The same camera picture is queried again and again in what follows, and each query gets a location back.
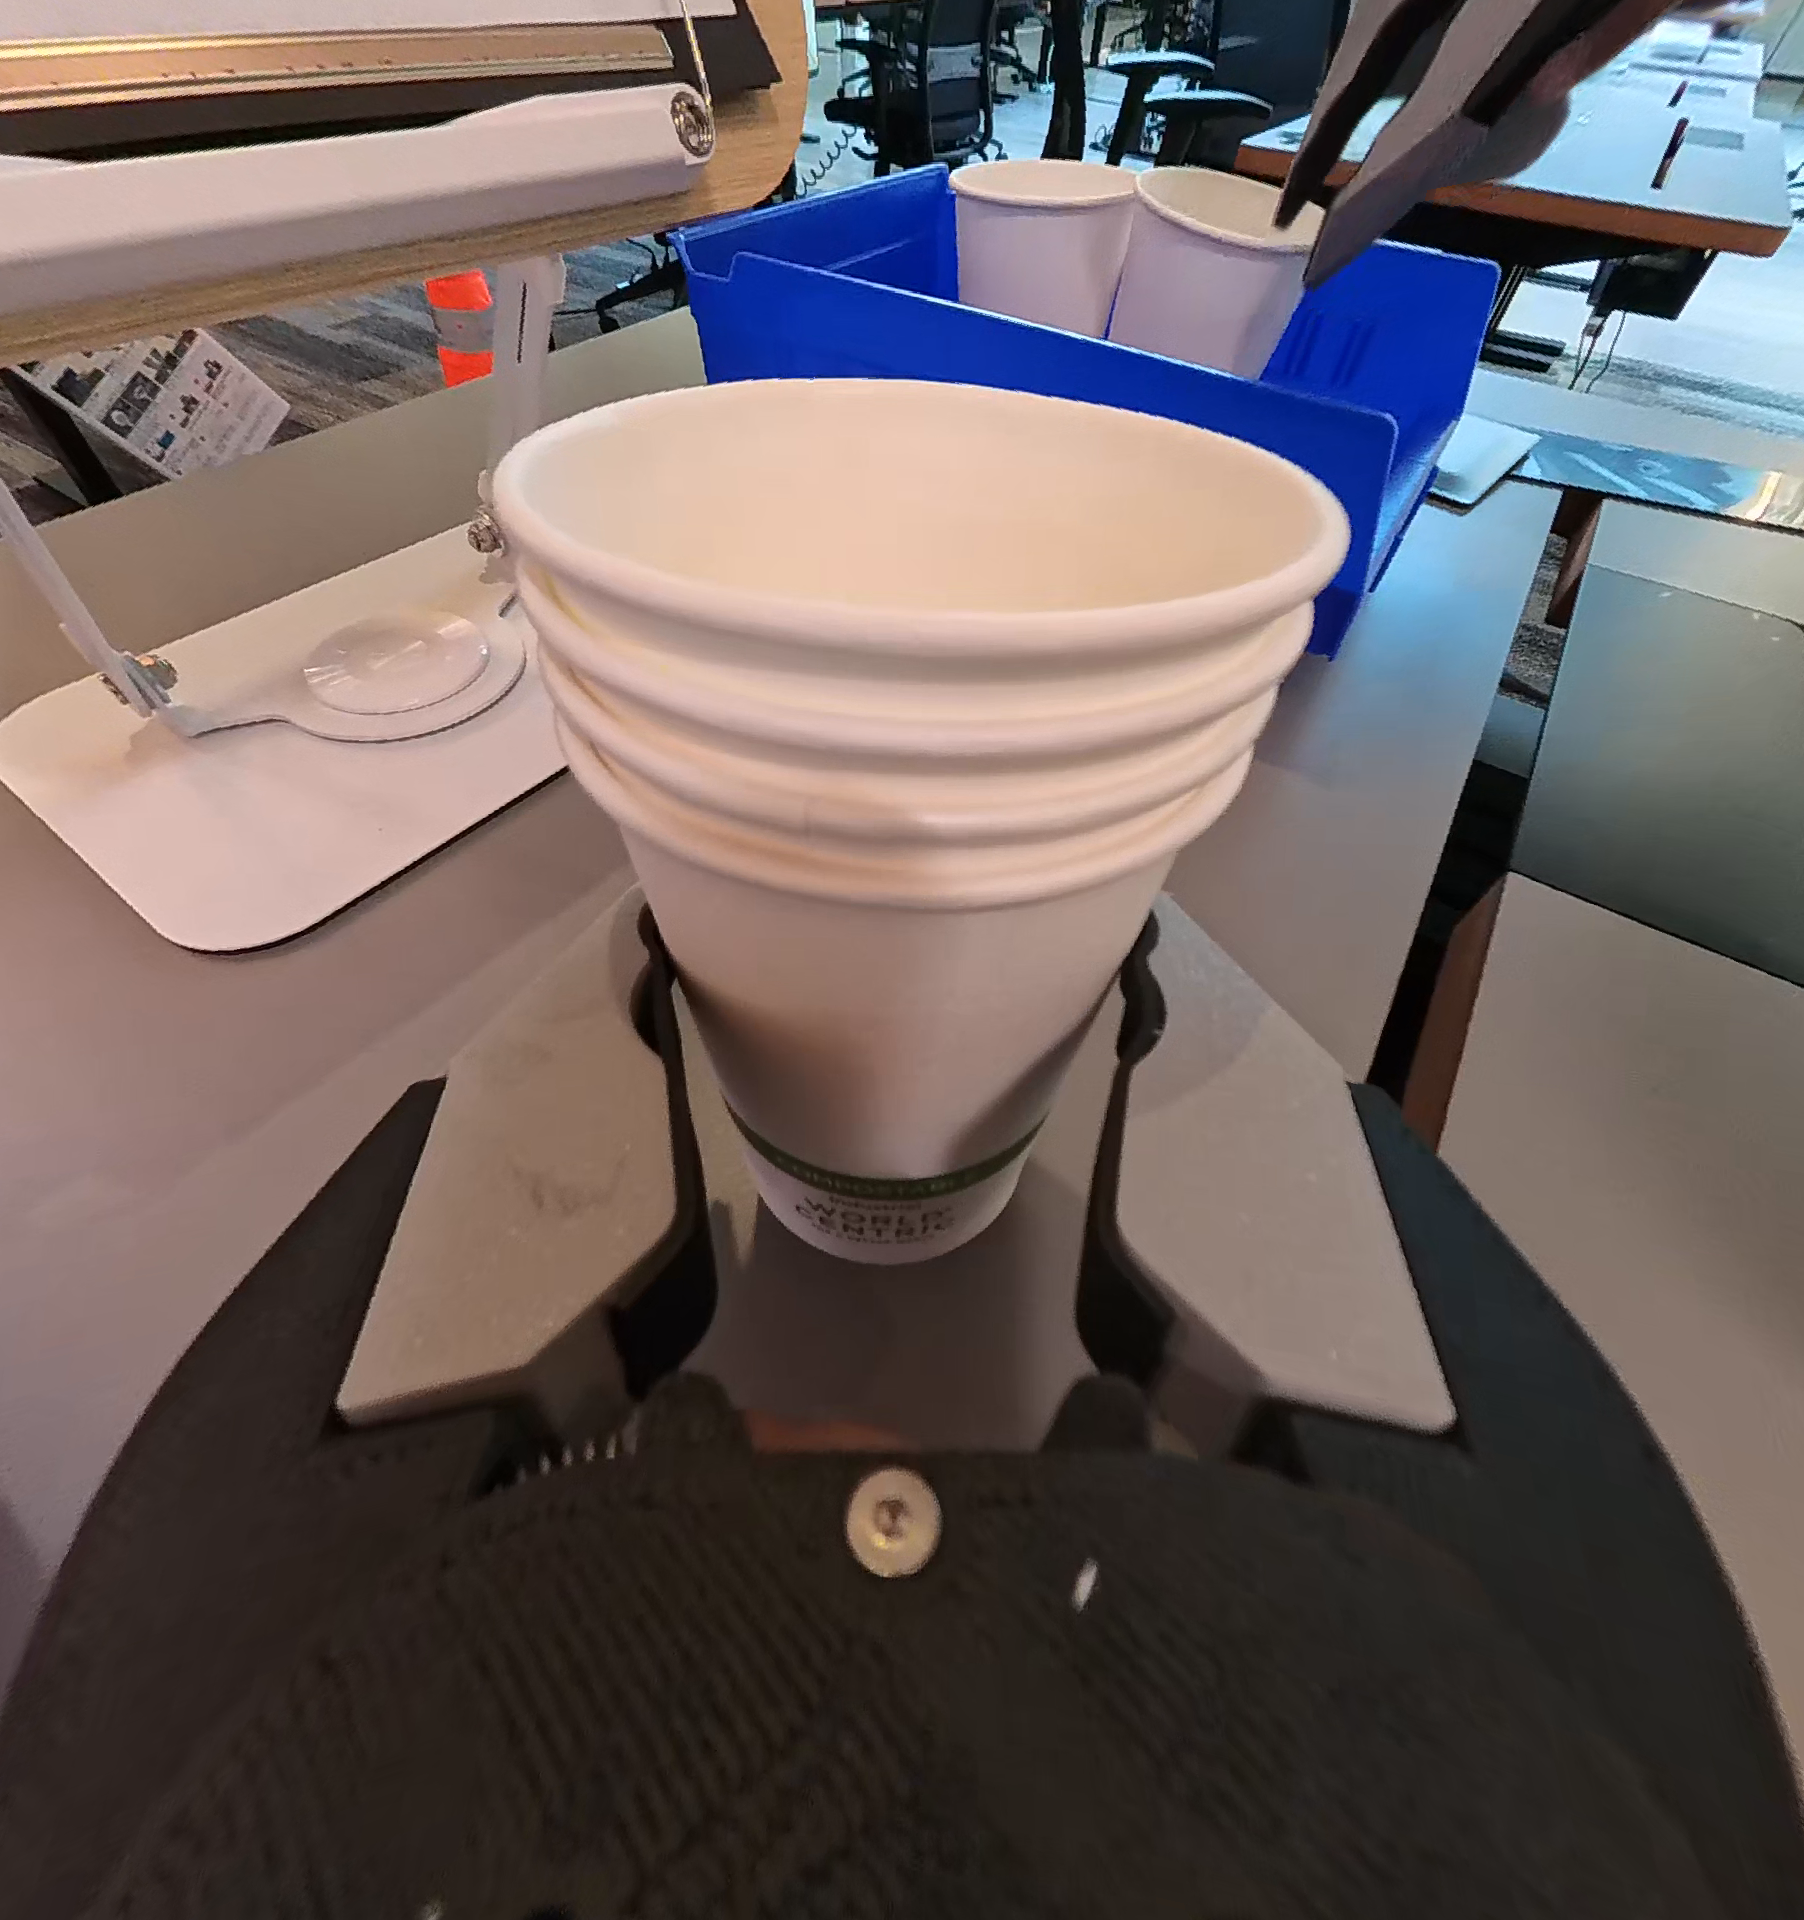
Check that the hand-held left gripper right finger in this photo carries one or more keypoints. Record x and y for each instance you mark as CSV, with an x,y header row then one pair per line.
x,y
1262,1214

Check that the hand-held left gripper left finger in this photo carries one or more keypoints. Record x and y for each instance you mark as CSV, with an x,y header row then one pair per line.
x,y
527,1201

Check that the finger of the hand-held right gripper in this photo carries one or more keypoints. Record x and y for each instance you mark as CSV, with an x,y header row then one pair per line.
x,y
1352,75
1486,120

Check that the white paper cup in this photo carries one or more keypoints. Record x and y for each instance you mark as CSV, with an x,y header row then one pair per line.
x,y
1036,254
1202,284

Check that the stack of white cups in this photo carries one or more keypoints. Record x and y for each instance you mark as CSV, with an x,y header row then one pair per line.
x,y
902,974

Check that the blue plastic bin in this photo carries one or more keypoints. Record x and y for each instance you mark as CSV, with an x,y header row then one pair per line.
x,y
992,345

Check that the brown edged office desk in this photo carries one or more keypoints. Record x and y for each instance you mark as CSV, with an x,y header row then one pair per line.
x,y
1592,202

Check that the black office chair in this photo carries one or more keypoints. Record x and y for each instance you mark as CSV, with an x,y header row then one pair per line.
x,y
1164,113
925,75

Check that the dark laminated sheet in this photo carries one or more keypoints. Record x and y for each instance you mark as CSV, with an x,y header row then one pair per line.
x,y
1683,482

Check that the clear round disc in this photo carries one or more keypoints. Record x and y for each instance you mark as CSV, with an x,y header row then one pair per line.
x,y
401,660

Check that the black desk mat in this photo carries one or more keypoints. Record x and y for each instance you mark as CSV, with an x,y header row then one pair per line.
x,y
1666,780

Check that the printed photo leaflet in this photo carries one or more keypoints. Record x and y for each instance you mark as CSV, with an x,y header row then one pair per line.
x,y
153,405

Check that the orange traffic cone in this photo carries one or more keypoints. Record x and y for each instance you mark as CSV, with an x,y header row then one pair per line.
x,y
461,322

